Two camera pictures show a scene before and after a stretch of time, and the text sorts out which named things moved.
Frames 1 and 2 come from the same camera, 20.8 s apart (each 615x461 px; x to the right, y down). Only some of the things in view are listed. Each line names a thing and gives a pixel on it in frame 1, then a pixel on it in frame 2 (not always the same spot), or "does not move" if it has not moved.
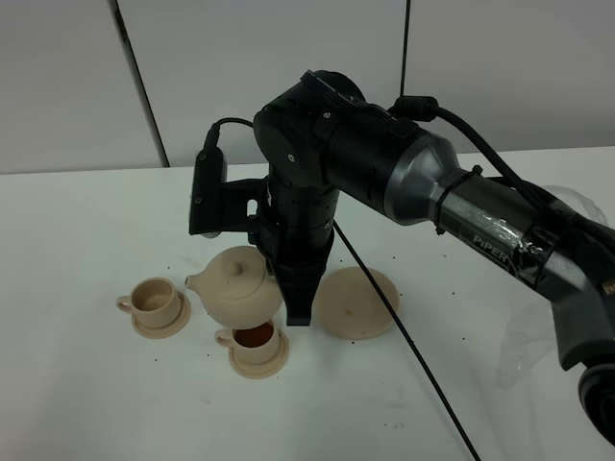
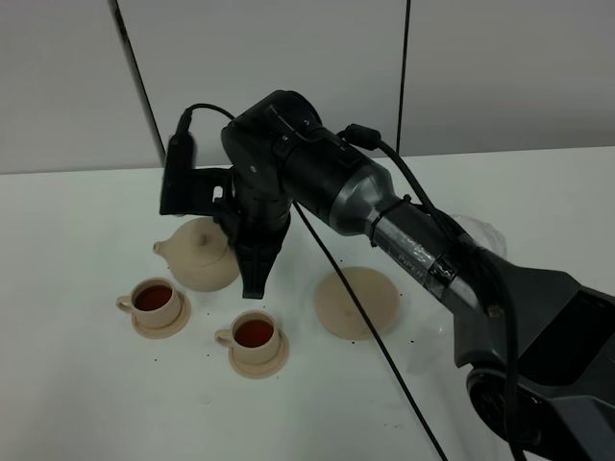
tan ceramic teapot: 238,288 → 201,255
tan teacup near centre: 256,345 does not move
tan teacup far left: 154,302 does not move
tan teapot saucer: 350,308 does not move
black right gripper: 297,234 → 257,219
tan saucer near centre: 258,371 does not move
